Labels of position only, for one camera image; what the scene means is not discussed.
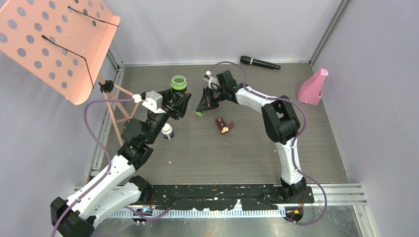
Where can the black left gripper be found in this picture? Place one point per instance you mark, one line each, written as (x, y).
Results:
(177, 108)

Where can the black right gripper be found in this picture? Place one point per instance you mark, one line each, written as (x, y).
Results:
(206, 103)

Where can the green black pill bottle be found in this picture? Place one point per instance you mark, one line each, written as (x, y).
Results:
(178, 87)

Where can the brown translucent pill container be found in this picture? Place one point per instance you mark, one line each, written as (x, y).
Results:
(221, 123)

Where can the green bottle cap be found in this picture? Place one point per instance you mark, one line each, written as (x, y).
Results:
(200, 114)

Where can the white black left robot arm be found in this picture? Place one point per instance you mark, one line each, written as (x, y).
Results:
(115, 186)

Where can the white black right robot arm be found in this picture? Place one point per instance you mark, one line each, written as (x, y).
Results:
(279, 119)

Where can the white capped pill bottle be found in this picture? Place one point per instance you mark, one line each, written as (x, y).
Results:
(167, 131)

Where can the black microphone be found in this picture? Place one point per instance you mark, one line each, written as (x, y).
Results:
(259, 63)

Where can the pink wedge object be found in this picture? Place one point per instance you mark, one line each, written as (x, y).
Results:
(311, 90)

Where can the pink music stand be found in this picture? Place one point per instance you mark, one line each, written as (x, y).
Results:
(63, 43)

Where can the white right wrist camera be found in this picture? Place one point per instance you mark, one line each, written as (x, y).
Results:
(212, 82)

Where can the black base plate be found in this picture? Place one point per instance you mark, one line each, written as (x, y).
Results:
(223, 197)

